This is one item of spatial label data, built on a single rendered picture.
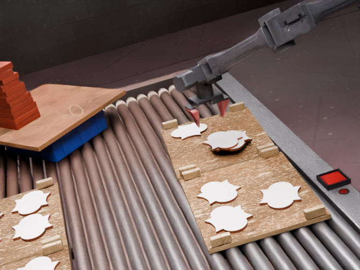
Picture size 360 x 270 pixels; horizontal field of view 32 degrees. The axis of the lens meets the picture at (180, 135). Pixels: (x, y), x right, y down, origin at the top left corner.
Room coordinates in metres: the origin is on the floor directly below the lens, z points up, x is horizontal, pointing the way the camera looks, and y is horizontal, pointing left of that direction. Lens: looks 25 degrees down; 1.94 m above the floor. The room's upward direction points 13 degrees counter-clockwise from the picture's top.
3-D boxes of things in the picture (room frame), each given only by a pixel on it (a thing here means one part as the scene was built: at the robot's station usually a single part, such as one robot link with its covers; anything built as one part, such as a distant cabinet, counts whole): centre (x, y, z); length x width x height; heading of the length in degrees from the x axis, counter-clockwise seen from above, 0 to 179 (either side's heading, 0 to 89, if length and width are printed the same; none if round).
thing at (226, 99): (1.99, -0.15, 1.08); 0.07 x 0.07 x 0.09; 21
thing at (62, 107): (2.44, 0.53, 1.03); 0.50 x 0.50 x 0.02; 49
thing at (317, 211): (1.43, -0.31, 0.95); 0.06 x 0.02 x 0.03; 95
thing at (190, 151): (2.03, -0.12, 0.93); 0.41 x 0.35 x 0.02; 4
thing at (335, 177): (1.62, -0.42, 0.92); 0.06 x 0.06 x 0.01; 9
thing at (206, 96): (1.97, -0.11, 1.15); 0.10 x 0.07 x 0.07; 111
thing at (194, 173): (1.80, -0.01, 0.95); 0.06 x 0.02 x 0.03; 95
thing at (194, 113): (1.96, -0.08, 1.08); 0.07 x 0.07 x 0.09; 21
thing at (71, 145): (2.38, 0.49, 0.97); 0.31 x 0.31 x 0.10; 49
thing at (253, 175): (1.62, -0.16, 0.93); 0.41 x 0.35 x 0.02; 5
